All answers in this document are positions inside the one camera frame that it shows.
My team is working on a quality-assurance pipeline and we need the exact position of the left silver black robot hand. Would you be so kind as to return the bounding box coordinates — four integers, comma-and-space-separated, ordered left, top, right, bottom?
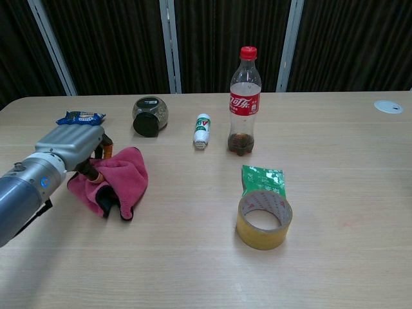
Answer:
34, 124, 114, 184

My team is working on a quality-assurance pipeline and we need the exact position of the pink cloth with black trim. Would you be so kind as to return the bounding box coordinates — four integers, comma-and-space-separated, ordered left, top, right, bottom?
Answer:
66, 146, 149, 221

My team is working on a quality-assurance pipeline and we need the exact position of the cola bottle with red cap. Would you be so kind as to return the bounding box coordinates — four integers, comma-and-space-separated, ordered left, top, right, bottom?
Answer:
227, 46, 261, 158

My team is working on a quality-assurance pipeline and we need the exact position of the blue cookie packet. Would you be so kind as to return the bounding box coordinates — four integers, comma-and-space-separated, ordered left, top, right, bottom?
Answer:
56, 111, 107, 127

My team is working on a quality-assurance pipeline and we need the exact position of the glass jar with black lid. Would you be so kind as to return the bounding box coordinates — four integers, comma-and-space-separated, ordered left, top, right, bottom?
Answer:
131, 96, 169, 138

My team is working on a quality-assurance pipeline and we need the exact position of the black fabric partition panel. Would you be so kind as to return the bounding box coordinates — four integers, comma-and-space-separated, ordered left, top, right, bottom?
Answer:
0, 0, 70, 110
286, 0, 412, 93
40, 0, 171, 96
173, 0, 293, 94

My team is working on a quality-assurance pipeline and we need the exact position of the small white green bottle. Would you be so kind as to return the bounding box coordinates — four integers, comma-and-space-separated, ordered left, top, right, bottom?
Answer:
192, 113, 212, 149

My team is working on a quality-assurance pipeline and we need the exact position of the green snack sachet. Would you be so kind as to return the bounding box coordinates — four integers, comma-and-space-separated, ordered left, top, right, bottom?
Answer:
241, 164, 287, 199

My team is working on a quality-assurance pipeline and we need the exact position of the brown packing tape roll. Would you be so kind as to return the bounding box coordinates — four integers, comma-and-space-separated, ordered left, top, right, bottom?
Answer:
235, 189, 294, 251

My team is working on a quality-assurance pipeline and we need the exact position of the grey partition frame post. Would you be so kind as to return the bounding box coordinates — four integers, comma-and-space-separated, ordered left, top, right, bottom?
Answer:
159, 0, 183, 95
276, 0, 306, 93
27, 0, 79, 97

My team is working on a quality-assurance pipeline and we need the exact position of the white round cable grommet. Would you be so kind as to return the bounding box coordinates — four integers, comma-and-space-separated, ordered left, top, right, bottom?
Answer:
373, 100, 404, 114

